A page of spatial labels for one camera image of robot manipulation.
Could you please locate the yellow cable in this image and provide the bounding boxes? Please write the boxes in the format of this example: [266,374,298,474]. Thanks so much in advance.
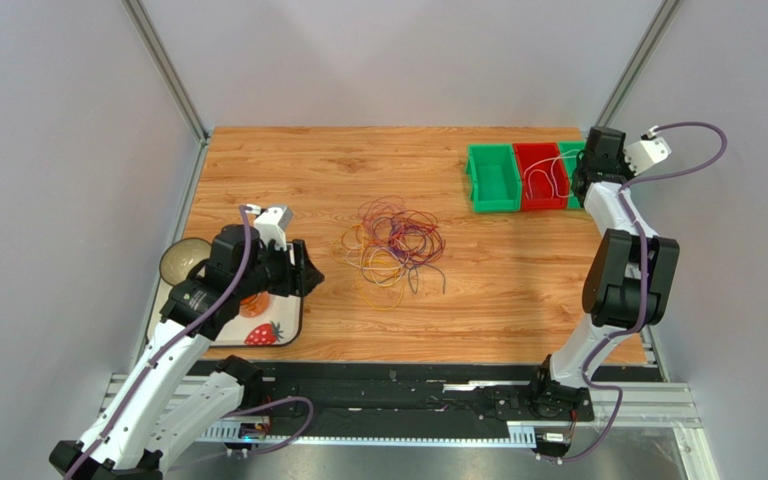
[337,232,407,313]

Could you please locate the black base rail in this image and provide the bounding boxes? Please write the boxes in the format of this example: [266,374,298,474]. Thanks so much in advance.
[184,359,665,441]

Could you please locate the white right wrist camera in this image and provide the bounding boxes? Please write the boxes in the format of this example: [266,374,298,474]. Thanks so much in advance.
[623,128,672,177]

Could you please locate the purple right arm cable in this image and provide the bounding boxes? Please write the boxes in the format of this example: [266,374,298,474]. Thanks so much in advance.
[536,121,729,464]

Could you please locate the aluminium frame post right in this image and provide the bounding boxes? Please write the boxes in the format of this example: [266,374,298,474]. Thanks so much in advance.
[596,0,684,126]

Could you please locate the green storage bin right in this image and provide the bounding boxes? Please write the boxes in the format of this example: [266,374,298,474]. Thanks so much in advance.
[557,140,585,210]

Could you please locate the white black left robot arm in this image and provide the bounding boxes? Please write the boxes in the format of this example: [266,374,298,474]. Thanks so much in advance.
[49,224,324,479]

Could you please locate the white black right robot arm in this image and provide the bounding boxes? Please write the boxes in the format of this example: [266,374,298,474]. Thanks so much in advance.
[529,126,680,419]

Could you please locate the white cable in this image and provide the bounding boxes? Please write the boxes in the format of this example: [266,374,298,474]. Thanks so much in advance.
[522,149,588,201]

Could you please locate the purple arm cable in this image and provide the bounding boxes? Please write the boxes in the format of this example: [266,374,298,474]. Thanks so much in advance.
[536,121,729,464]
[61,206,315,480]

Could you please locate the white strawberry print tray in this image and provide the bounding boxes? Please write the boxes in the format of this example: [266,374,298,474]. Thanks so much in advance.
[146,278,303,347]

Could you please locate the green storage bin left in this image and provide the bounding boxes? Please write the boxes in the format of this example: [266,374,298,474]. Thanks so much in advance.
[465,144,522,214]

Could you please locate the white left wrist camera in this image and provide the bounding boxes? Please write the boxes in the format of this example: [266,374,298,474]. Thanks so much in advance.
[239,204,294,251]

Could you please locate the aluminium frame post left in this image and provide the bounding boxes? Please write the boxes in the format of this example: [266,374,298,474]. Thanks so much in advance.
[122,0,210,145]

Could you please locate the green storage bin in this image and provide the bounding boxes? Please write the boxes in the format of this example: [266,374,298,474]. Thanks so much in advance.
[465,144,522,214]
[557,140,585,210]

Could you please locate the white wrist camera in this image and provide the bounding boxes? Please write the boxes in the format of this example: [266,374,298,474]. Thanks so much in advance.
[239,204,294,251]
[623,128,672,177]

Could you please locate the red storage bin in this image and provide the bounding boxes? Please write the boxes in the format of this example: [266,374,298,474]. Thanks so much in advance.
[512,143,569,212]

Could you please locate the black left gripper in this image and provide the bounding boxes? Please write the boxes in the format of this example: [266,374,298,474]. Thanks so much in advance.
[235,235,325,300]

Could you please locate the aluminium frame post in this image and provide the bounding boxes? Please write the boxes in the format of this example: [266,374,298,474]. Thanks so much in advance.
[596,0,684,126]
[122,0,210,145]

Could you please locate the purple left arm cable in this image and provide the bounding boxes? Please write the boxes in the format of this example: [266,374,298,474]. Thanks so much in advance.
[61,206,315,480]

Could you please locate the clear glass bowl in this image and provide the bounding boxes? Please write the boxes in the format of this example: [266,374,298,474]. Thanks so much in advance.
[159,238,211,286]

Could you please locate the orange transparent cup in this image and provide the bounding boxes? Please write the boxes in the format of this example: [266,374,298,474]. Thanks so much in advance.
[239,292,270,318]

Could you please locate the dark blue cable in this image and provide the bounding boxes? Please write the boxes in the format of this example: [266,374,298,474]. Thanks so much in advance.
[383,226,447,296]

